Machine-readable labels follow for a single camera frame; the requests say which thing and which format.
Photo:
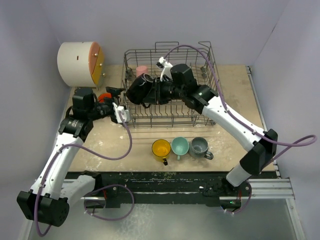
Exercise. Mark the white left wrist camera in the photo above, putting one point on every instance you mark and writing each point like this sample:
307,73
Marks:
121,114

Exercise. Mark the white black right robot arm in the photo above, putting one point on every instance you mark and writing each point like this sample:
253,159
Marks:
259,144

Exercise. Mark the white round drawer cabinet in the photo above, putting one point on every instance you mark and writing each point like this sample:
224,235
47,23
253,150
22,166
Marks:
81,64

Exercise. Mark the grey blue round mug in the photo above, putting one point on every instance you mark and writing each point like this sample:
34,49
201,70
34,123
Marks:
199,148

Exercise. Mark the pink plastic tumbler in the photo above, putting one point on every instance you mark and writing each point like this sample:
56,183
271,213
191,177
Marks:
141,69

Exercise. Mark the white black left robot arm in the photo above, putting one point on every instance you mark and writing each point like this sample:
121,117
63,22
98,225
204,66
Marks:
47,201

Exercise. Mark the black ceramic mug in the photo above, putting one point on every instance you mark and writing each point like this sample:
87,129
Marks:
139,89

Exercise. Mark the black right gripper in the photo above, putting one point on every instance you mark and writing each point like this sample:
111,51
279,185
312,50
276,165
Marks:
156,97

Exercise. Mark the sage green ceramic mug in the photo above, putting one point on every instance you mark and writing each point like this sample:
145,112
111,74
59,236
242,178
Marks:
180,146

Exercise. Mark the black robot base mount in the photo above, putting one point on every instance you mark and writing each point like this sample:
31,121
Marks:
207,188

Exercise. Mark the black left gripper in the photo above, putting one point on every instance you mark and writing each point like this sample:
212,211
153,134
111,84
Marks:
114,92

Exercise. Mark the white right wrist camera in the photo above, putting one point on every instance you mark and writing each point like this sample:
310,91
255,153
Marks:
165,67

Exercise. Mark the aluminium frame rail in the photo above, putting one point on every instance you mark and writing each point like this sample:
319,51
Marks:
272,188

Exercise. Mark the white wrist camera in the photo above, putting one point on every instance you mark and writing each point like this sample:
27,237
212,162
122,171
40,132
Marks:
121,114
165,67

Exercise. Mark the orange ceramic mug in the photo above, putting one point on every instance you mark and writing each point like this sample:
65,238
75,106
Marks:
104,96

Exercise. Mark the yellow ceramic mug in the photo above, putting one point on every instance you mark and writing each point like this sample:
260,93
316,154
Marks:
161,150

